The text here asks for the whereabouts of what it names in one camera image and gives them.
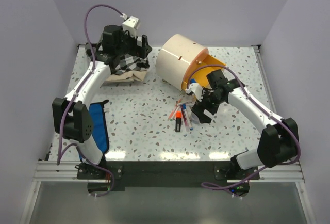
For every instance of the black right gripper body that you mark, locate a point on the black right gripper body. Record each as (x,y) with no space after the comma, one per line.
(210,101)

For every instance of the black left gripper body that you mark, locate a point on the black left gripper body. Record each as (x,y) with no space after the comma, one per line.
(129,45)

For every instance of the clear round pin box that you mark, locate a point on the clear round pin box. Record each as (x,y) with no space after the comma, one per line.
(194,118)

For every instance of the blue capped white marker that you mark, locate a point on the blue capped white marker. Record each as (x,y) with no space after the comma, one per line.
(187,117)

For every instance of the orange black highlighter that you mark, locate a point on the orange black highlighter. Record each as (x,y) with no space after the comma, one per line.
(178,119)

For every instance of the orange capped marker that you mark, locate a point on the orange capped marker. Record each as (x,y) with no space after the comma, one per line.
(173,113)

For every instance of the yellow drawer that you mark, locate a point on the yellow drawer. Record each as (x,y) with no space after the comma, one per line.
(201,76)

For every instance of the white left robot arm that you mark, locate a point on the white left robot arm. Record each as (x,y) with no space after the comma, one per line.
(71,117)

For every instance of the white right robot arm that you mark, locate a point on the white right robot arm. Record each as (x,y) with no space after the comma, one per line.
(279,139)

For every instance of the black white checkered cloth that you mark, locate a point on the black white checkered cloth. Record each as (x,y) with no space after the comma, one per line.
(131,62)

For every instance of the beige folded cloth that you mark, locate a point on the beige folded cloth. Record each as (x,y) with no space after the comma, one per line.
(129,73)

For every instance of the round beige drawer organizer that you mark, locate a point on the round beige drawer organizer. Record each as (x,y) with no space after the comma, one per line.
(178,56)

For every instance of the blue cloth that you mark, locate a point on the blue cloth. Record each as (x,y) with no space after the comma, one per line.
(100,133)

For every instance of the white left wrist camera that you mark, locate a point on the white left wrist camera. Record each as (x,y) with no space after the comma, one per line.
(131,25)

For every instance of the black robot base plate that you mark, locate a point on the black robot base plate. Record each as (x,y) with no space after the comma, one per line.
(174,174)

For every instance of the aluminium frame rail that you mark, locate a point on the aluminium frame rail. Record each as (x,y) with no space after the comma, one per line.
(47,171)

